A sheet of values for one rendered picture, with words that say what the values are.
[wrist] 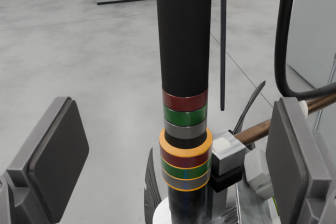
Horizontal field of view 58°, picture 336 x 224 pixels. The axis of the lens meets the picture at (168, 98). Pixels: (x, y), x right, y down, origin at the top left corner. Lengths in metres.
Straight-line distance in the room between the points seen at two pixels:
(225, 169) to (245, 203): 0.48
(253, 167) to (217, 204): 0.49
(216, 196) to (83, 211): 1.93
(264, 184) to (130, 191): 1.53
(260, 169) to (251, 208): 0.09
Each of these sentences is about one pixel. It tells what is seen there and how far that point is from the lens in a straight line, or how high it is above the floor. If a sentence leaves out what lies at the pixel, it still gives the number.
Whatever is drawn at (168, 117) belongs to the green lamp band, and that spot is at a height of 1.59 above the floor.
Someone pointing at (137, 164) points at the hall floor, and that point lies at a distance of 2.39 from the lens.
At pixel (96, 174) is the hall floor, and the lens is 2.39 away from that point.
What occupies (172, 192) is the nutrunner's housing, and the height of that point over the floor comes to 1.51.
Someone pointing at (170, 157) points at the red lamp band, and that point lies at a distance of 0.24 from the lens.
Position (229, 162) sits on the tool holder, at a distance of 0.28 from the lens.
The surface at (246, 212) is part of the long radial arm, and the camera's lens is 0.74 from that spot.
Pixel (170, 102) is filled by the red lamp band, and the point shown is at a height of 1.61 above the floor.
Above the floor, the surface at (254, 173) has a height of 1.15.
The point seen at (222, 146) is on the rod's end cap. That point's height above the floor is 1.54.
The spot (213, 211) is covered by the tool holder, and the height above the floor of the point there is 1.47.
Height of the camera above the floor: 1.73
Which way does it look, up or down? 35 degrees down
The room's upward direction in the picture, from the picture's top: 3 degrees counter-clockwise
